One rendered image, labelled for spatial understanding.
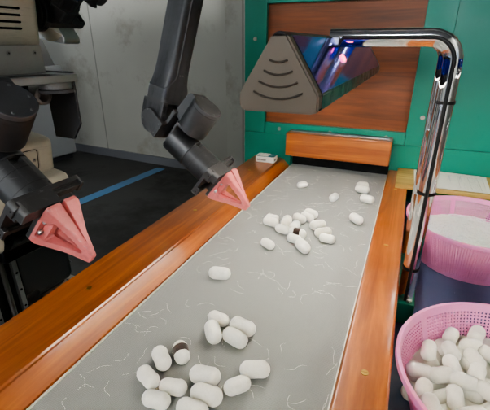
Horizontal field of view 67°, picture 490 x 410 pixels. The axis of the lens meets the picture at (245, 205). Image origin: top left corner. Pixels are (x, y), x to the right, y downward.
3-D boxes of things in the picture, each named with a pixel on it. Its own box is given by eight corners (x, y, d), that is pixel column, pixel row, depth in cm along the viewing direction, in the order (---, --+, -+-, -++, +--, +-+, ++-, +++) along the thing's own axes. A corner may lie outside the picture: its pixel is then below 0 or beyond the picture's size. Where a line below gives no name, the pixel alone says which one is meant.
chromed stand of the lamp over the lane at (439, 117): (298, 297, 68) (317, 28, 51) (322, 247, 85) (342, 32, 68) (410, 325, 62) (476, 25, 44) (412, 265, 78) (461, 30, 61)
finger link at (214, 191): (266, 189, 75) (233, 156, 75) (254, 201, 69) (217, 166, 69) (247, 209, 79) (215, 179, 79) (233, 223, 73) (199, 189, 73)
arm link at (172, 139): (171, 140, 78) (155, 146, 73) (187, 115, 74) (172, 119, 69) (194, 163, 77) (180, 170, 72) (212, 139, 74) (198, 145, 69)
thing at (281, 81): (238, 110, 38) (238, 31, 35) (343, 72, 90) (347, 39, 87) (317, 115, 35) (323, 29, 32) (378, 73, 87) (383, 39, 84)
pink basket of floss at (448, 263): (470, 309, 65) (484, 263, 62) (374, 240, 89) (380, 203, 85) (574, 280, 73) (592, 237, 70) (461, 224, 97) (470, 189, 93)
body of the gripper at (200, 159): (238, 161, 76) (212, 136, 76) (215, 175, 67) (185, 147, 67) (220, 182, 79) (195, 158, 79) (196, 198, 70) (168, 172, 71)
